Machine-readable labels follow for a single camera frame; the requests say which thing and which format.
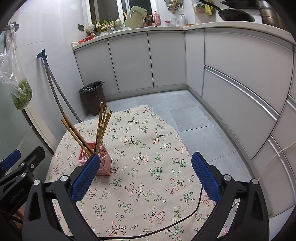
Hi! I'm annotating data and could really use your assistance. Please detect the grey kitchen cabinets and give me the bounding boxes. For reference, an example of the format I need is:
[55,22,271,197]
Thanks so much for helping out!
[71,22,295,216]

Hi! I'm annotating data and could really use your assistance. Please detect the pink perforated utensil holder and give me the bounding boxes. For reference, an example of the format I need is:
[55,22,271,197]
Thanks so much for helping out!
[77,141,112,176]

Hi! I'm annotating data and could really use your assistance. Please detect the floral tablecloth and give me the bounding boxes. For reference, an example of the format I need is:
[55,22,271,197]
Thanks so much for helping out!
[45,104,234,241]

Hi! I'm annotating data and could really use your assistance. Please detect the plastic bag with greens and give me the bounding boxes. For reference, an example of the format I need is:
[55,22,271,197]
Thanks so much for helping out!
[1,24,33,111]

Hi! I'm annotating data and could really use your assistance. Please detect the wooden chopsticks in holder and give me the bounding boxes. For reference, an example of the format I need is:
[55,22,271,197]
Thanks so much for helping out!
[61,102,112,160]

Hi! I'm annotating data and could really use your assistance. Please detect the black trash bin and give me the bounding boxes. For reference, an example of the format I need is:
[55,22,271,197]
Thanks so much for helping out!
[79,80,106,115]

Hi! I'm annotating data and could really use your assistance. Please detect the silver faucet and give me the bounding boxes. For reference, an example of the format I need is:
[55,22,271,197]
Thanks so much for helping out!
[129,10,146,28]

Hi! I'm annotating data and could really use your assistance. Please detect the black frying pan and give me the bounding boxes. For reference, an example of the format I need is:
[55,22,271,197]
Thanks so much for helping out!
[199,0,255,22]

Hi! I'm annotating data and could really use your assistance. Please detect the pink soap bottle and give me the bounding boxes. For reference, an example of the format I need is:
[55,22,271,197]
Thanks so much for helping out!
[153,11,161,27]

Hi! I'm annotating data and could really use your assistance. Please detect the white cable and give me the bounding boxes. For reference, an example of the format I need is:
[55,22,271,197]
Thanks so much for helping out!
[259,141,296,181]

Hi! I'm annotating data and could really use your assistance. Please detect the black cable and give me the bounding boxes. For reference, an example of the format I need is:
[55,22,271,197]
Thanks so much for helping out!
[99,185,241,240]

